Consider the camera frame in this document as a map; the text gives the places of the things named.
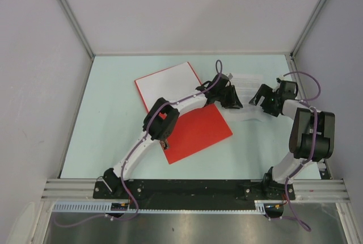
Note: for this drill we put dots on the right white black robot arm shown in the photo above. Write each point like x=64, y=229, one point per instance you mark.
x=312, y=137

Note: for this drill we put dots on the red file folder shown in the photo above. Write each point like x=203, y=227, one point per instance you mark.
x=196, y=131

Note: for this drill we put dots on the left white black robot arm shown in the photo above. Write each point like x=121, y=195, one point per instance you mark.
x=160, y=122

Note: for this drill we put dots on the text printed paper sheet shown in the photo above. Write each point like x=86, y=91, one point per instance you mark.
x=246, y=86

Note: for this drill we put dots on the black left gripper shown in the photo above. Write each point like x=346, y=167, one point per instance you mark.
x=233, y=101

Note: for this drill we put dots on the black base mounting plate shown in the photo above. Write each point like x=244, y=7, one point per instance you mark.
x=193, y=191

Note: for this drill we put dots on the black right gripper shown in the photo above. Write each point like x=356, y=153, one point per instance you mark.
x=265, y=91

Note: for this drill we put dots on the metal folder clip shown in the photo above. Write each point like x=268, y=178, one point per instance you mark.
x=164, y=144

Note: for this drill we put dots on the aluminium frame rail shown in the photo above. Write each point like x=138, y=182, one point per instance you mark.
x=306, y=190

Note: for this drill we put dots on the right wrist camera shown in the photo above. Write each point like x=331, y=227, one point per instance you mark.
x=281, y=83

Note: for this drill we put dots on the white slotted cable duct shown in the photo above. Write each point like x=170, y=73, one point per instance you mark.
x=120, y=208

